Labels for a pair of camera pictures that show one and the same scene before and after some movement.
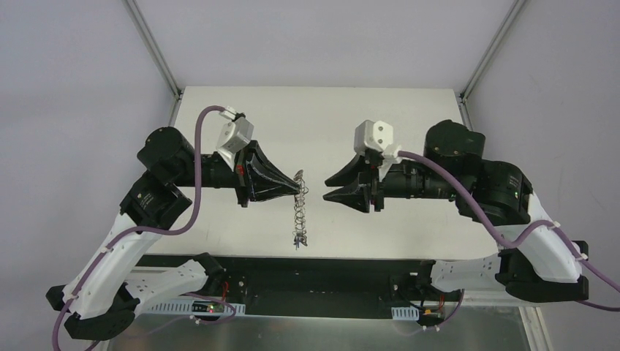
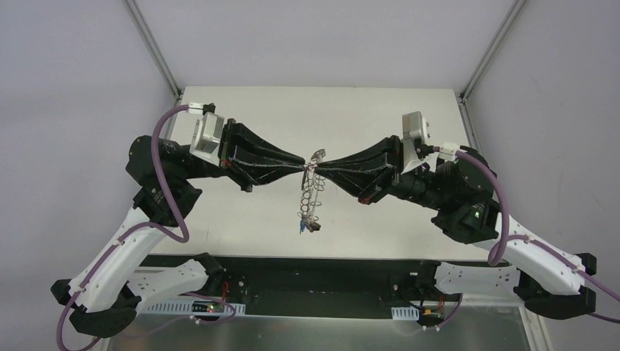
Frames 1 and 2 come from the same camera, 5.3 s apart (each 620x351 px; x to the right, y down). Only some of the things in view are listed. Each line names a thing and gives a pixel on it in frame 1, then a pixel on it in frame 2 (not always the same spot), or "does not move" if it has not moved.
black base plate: [319, 287] does not move
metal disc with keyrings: [300, 216] -> [313, 184]
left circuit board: [208, 306] does not move
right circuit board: [431, 319] does not move
